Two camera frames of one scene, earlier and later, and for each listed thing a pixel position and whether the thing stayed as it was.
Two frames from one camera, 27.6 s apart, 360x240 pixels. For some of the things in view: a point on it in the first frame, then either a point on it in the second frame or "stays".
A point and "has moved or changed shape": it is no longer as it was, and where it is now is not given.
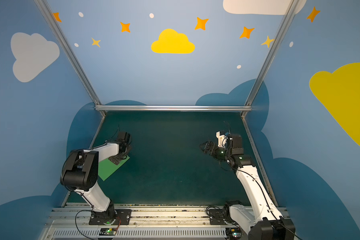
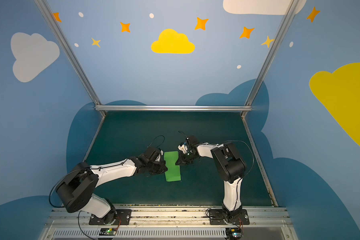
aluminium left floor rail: [101, 120] stays
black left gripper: [120, 157] → [161, 167]
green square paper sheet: [106, 167] has moved or changed shape
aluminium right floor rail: [246, 127] stays
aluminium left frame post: [54, 21] stays
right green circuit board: [233, 232] stays
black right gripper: [211, 149] → [183, 159]
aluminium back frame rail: [173, 108] stays
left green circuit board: [108, 231] stays
